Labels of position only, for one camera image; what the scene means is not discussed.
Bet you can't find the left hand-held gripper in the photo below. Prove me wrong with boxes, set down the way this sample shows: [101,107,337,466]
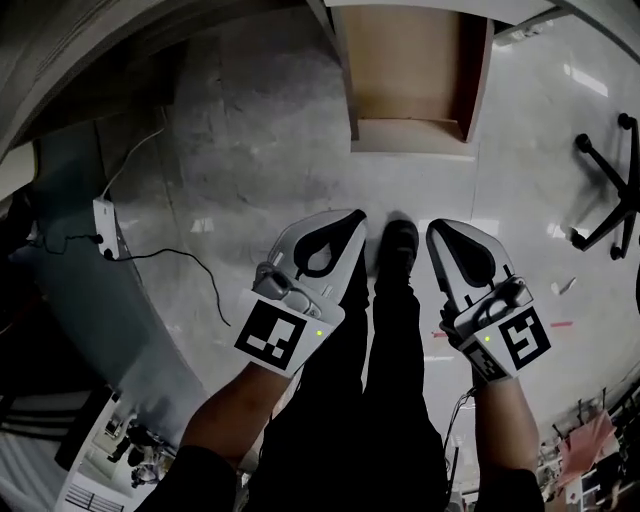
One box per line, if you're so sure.
[233,208,369,377]

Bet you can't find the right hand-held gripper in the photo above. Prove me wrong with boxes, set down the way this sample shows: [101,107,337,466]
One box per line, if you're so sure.
[426,217,554,386]

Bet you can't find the wooden drawer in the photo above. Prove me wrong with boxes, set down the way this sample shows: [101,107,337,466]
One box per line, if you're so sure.
[331,0,497,160]

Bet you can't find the person's right forearm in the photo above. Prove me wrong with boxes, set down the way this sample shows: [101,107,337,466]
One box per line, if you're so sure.
[471,375,542,475]

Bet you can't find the person's left forearm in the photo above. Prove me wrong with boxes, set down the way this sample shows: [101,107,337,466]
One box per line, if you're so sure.
[178,360,302,472]

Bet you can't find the grey wooden desk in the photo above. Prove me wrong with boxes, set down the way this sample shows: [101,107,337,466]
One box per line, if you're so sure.
[0,0,574,171]

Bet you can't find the person's right black shoe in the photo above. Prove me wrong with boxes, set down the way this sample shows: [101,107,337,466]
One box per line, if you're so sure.
[373,218,421,284]

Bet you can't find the red floor tape strip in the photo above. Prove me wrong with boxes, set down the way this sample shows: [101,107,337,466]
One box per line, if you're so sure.
[431,318,572,340]

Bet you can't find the black office chair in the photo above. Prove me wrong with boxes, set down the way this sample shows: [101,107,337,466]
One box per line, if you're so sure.
[569,111,640,262]

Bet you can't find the person's black trousers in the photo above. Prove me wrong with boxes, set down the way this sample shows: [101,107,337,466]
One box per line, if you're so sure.
[239,264,452,512]

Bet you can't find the pink sheet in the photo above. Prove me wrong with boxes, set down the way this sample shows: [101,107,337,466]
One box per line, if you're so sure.
[556,411,617,490]

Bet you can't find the white power strip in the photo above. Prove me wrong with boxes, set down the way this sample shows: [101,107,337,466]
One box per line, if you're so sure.
[91,196,122,262]

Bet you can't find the person's black top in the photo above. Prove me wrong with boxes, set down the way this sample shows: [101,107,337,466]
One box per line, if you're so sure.
[143,443,547,512]

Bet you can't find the white cluttered shelf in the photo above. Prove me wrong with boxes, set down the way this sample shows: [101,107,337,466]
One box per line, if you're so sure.
[53,388,182,512]

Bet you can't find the black power cable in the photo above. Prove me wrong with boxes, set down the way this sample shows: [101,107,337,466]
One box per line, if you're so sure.
[103,248,233,328]
[26,231,105,252]

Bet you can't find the thin black wire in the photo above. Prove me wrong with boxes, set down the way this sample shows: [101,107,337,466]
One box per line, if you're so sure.
[441,385,482,452]

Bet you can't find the pile of tools and cables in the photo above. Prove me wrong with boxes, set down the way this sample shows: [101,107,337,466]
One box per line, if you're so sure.
[538,363,640,507]

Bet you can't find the white power cable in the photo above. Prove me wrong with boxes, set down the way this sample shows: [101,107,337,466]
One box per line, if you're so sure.
[101,126,167,202]

